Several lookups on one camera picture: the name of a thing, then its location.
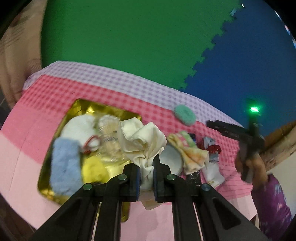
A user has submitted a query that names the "yellow soft cloth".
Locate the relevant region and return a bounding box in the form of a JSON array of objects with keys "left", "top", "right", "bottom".
[{"left": 81, "top": 156, "right": 109, "bottom": 183}]

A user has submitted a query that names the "yellow green patterned cloth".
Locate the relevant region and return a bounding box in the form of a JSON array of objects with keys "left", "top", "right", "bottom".
[{"left": 166, "top": 131, "right": 209, "bottom": 175}]

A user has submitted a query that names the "clear plastic item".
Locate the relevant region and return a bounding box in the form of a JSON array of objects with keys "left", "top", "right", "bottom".
[{"left": 98, "top": 114, "right": 128, "bottom": 162}]

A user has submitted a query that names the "cream satin cloth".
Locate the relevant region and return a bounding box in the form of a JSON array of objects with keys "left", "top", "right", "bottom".
[{"left": 117, "top": 118, "right": 167, "bottom": 210}]

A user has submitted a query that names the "light blue fluffy cloth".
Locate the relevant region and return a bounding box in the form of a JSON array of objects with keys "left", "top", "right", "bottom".
[{"left": 50, "top": 137, "right": 83, "bottom": 196}]

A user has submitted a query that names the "teal fluffy scrunchie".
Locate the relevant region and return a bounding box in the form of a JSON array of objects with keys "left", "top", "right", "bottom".
[{"left": 173, "top": 104, "right": 196, "bottom": 126}]

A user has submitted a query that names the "white knitted cap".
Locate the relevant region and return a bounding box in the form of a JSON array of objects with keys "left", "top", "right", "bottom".
[{"left": 60, "top": 114, "right": 100, "bottom": 152}]

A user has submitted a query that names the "person right hand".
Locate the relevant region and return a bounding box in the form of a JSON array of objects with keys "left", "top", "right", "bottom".
[{"left": 234, "top": 151, "right": 268, "bottom": 190}]

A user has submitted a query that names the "orange foam mat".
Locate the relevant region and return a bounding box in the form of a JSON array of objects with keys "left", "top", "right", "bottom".
[{"left": 260, "top": 121, "right": 296, "bottom": 171}]

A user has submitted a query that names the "steel bowl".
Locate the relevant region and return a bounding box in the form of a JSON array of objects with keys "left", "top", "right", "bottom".
[{"left": 159, "top": 144, "right": 183, "bottom": 175}]

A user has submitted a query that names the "red grey white sock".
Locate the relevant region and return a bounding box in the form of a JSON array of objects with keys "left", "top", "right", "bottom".
[{"left": 198, "top": 137, "right": 225, "bottom": 188}]

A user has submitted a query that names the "purple floral sleeve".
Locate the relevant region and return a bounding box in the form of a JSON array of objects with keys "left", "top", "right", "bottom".
[{"left": 251, "top": 174, "right": 293, "bottom": 240}]

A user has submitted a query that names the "blue foam mat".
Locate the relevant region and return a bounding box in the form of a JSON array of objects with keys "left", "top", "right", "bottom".
[{"left": 185, "top": 1, "right": 295, "bottom": 135}]

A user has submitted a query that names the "pink checkered tablecloth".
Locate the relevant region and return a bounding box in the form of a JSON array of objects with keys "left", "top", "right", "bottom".
[{"left": 1, "top": 61, "right": 257, "bottom": 228}]

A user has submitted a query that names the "green foam mat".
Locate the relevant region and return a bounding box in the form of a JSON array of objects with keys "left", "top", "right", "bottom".
[{"left": 41, "top": 0, "right": 242, "bottom": 89}]

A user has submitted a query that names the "beige patterned curtain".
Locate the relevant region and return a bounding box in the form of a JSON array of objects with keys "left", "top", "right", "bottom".
[{"left": 1, "top": 1, "right": 47, "bottom": 109}]

